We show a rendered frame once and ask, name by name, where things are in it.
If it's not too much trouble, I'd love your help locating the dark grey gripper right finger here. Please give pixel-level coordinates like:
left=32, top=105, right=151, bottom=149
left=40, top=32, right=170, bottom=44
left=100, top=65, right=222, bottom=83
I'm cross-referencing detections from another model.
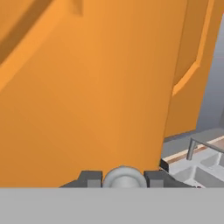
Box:
left=143, top=170, right=187, bottom=189

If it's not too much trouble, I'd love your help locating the orange arched cabinet door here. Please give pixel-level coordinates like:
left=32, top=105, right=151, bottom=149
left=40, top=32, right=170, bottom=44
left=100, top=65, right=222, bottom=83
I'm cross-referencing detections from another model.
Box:
left=163, top=0, right=224, bottom=139

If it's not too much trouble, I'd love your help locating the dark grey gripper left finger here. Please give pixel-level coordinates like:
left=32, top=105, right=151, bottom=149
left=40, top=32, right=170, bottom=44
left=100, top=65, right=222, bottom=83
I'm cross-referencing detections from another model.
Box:
left=59, top=170, right=103, bottom=189

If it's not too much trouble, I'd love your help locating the grey tap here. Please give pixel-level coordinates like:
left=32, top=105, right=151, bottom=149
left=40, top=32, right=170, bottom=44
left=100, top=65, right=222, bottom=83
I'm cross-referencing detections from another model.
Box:
left=185, top=136, right=224, bottom=161

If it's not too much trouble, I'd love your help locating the grey sink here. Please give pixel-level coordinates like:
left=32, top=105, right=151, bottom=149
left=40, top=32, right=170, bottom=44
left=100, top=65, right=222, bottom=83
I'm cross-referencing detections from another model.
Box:
left=162, top=144, right=224, bottom=189

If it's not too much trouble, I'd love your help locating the grey round cabinet knob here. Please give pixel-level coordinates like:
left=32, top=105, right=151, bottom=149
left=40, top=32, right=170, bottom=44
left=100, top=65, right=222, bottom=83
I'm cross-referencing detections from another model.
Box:
left=102, top=164, right=146, bottom=189

